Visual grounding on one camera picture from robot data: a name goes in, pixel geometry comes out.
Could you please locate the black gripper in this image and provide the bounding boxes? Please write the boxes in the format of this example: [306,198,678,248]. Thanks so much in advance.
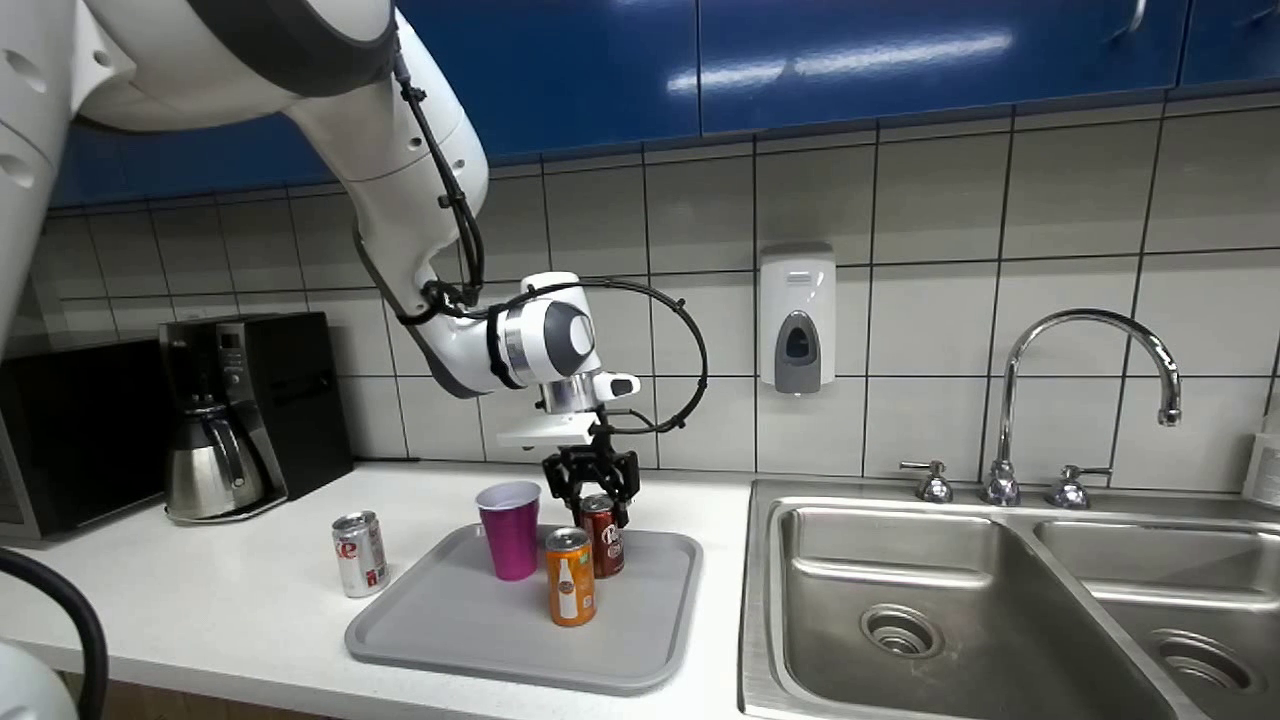
[542,443,640,528]

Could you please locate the brown root beer can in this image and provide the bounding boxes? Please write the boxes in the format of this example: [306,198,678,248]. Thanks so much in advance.
[578,496,623,576]

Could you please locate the orange soda can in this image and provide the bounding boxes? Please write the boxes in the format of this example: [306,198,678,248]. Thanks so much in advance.
[542,528,596,627]

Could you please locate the silver diet soda can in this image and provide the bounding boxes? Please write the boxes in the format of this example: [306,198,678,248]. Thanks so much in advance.
[333,512,386,600]

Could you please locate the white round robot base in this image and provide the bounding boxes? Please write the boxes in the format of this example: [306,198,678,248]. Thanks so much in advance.
[0,543,111,720]

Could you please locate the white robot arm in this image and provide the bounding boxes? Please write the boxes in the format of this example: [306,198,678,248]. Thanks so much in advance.
[0,0,640,502]

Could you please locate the grey plastic tray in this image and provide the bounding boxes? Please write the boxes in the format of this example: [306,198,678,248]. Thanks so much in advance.
[343,523,702,695]

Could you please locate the magenta plastic cup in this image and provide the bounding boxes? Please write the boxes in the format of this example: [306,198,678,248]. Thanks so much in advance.
[477,485,540,579]

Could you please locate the stainless steel double sink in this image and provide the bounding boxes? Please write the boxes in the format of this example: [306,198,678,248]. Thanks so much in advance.
[738,485,1280,720]

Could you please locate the black coffee maker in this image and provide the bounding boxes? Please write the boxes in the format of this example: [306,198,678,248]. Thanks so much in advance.
[159,310,351,523]

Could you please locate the steel coffee carafe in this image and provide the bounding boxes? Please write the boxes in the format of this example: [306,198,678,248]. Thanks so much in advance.
[162,405,264,523]

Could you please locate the chrome gooseneck faucet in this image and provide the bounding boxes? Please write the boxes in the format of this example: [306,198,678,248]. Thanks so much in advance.
[894,307,1186,512]

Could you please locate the blue upper cabinets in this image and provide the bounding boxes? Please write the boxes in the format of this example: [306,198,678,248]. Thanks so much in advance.
[50,0,1275,204]

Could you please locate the black microwave oven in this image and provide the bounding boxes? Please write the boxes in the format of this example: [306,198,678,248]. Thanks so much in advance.
[0,338,176,543]

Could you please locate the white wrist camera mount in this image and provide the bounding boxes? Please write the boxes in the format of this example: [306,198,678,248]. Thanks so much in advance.
[513,410,598,451]

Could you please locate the white wall soap dispenser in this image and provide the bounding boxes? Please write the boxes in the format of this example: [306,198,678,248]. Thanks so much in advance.
[760,248,837,394]

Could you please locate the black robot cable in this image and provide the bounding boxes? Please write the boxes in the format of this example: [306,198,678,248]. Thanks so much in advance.
[346,37,714,441]

